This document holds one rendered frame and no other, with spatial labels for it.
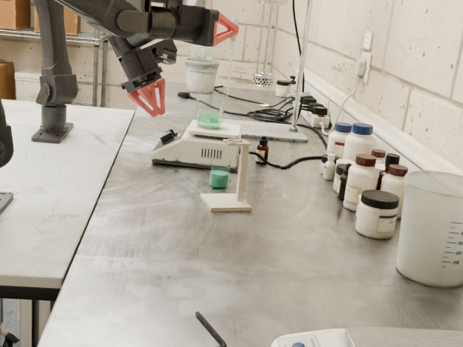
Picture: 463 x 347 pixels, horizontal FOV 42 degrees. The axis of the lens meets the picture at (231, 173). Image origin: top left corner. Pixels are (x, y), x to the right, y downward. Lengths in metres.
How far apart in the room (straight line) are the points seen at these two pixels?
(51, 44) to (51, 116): 0.18
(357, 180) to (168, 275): 0.49
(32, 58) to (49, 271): 3.13
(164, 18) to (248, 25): 2.75
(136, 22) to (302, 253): 0.47
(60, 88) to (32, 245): 0.67
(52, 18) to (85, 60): 2.31
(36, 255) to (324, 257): 0.44
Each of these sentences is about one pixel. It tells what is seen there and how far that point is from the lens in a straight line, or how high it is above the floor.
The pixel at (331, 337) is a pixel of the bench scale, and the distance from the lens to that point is 0.71.
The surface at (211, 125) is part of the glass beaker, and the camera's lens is 1.38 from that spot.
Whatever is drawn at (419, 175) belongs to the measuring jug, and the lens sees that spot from 1.00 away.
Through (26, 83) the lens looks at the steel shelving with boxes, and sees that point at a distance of 3.65.
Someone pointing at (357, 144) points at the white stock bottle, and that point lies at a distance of 1.41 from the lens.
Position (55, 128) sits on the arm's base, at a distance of 1.59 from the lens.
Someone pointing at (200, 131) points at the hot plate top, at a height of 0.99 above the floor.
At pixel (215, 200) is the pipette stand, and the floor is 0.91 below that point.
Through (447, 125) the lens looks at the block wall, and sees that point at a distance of 1.30.
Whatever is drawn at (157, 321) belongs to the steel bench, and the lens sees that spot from 0.76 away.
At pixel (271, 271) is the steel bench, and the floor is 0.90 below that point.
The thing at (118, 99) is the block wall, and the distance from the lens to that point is 3.88.
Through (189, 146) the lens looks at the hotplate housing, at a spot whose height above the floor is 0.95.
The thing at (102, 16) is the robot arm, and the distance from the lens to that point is 1.03.
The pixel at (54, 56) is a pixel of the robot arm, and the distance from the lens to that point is 1.56.
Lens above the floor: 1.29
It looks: 16 degrees down
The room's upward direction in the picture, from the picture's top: 6 degrees clockwise
